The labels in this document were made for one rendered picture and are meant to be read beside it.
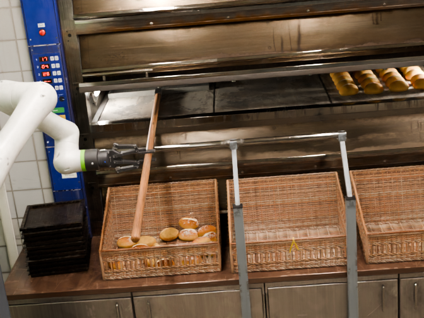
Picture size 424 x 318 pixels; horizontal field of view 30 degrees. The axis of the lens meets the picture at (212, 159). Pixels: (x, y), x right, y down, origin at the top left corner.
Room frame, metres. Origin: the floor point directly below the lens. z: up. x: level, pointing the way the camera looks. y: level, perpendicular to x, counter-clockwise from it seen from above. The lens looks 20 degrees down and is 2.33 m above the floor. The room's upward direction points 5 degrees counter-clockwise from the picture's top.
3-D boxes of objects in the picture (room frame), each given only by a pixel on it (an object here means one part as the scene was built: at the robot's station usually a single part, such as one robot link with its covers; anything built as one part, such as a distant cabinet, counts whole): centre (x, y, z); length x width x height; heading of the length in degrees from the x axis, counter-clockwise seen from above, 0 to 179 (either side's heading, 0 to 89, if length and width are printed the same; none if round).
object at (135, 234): (3.21, 0.27, 1.19); 1.71 x 0.03 x 0.03; 179
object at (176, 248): (3.45, 0.27, 0.72); 0.56 x 0.49 x 0.28; 88
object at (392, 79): (4.09, -0.92, 1.21); 0.61 x 0.48 x 0.06; 177
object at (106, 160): (3.16, 0.43, 1.20); 0.09 x 0.07 x 0.08; 88
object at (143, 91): (4.34, 0.25, 1.19); 0.55 x 0.36 x 0.03; 89
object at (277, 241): (3.41, -0.33, 0.72); 0.56 x 0.49 x 0.28; 88
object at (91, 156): (3.17, 0.50, 1.20); 0.12 x 0.06 x 0.09; 178
